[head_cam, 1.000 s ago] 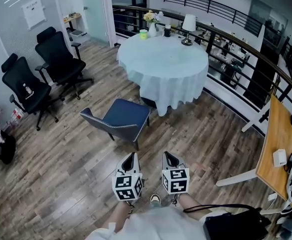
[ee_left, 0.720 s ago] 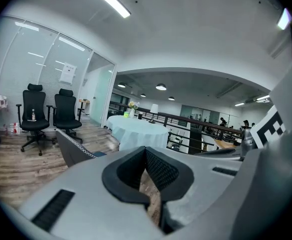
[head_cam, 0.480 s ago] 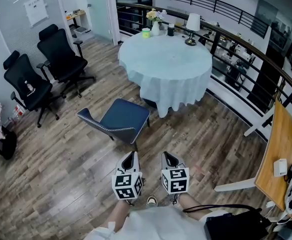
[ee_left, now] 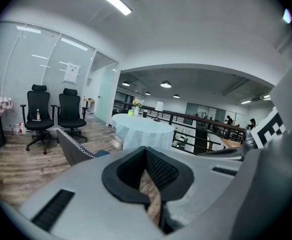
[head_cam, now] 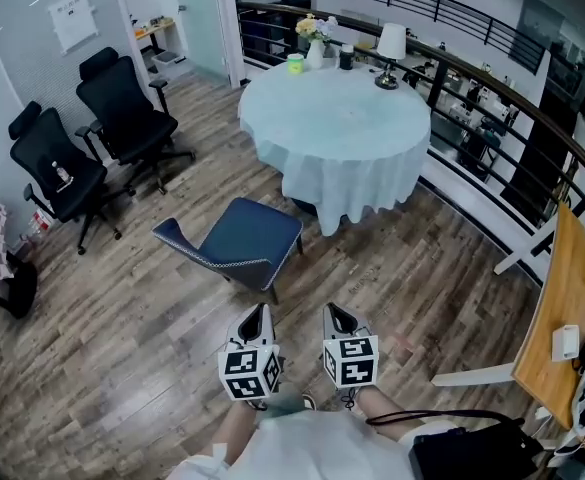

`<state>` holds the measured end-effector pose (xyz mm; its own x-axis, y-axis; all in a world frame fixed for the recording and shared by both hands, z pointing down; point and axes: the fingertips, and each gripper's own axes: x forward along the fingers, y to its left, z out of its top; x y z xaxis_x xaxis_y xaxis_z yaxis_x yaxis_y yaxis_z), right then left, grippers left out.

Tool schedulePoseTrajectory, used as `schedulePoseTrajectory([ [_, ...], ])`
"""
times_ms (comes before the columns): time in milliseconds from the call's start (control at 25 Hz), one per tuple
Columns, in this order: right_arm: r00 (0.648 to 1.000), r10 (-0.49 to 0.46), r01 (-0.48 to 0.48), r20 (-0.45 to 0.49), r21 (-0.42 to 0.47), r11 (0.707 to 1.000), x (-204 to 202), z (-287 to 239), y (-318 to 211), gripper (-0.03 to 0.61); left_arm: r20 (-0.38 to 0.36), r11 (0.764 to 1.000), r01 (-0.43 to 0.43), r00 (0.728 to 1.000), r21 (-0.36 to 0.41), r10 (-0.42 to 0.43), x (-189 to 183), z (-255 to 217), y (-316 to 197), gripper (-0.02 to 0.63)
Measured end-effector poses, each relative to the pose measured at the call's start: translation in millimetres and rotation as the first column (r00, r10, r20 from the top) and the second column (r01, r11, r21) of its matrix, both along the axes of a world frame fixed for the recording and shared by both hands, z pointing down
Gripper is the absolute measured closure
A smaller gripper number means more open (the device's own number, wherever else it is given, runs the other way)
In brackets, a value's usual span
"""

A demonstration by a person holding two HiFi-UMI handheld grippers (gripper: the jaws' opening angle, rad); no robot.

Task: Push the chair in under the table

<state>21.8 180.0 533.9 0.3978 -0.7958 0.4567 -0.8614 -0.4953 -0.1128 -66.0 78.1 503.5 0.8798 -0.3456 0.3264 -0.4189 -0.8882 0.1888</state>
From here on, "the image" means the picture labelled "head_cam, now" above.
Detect frosted glass door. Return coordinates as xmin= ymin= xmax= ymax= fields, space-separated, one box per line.
xmin=171 ymin=0 xmax=234 ymax=87

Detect white vase with flowers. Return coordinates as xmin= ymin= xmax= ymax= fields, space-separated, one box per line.
xmin=295 ymin=13 xmax=340 ymax=71

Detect black office chair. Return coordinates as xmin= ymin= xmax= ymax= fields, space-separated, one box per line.
xmin=8 ymin=100 xmax=137 ymax=257
xmin=75 ymin=46 xmax=197 ymax=196

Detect wooden desk with white legs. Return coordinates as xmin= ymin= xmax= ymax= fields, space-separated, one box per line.
xmin=430 ymin=202 xmax=585 ymax=432

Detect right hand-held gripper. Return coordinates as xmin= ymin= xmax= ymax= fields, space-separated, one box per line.
xmin=322 ymin=302 xmax=379 ymax=391

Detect black bag with strap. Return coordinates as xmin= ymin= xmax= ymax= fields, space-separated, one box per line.
xmin=365 ymin=409 xmax=546 ymax=480

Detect person's right forearm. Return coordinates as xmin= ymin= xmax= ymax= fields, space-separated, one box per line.
xmin=356 ymin=385 xmax=424 ymax=445

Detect blue padded chair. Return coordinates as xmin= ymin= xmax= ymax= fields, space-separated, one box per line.
xmin=151 ymin=196 xmax=305 ymax=306

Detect light blue tablecloth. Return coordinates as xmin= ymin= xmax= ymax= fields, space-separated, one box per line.
xmin=238 ymin=57 xmax=432 ymax=238

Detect person's left forearm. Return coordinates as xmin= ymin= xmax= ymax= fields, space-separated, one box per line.
xmin=218 ymin=400 xmax=273 ymax=465

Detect black chair base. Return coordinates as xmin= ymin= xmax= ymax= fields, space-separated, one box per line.
xmin=0 ymin=252 xmax=39 ymax=320

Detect clear water bottle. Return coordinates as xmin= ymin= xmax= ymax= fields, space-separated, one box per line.
xmin=50 ymin=160 xmax=74 ymax=193

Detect white shade table lamp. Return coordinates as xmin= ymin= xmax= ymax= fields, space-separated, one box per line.
xmin=374 ymin=22 xmax=407 ymax=91

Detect wooden side desk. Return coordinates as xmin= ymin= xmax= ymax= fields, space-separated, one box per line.
xmin=133 ymin=15 xmax=179 ymax=53

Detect white wall notice board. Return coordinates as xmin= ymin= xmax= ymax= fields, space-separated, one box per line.
xmin=47 ymin=0 xmax=101 ymax=57

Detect person's white clothing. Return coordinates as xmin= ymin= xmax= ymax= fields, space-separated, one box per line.
xmin=165 ymin=410 xmax=416 ymax=480

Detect red and white bottles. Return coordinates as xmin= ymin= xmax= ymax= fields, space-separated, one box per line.
xmin=30 ymin=207 xmax=56 ymax=233

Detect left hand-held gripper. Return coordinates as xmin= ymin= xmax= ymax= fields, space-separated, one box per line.
xmin=216 ymin=302 xmax=284 ymax=403

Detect white storage bin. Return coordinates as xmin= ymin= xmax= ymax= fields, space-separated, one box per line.
xmin=151 ymin=50 xmax=187 ymax=72

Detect black wall-mounted railing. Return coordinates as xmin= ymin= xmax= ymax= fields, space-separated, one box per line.
xmin=343 ymin=0 xmax=548 ymax=77

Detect small white box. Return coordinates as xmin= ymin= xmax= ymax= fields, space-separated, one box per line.
xmin=551 ymin=324 xmax=581 ymax=364

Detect person's left shoe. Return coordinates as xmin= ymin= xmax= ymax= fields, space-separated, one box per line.
xmin=264 ymin=390 xmax=319 ymax=420

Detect round cloth-covered table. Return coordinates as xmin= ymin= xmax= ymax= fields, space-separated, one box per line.
xmin=238 ymin=57 xmax=432 ymax=238

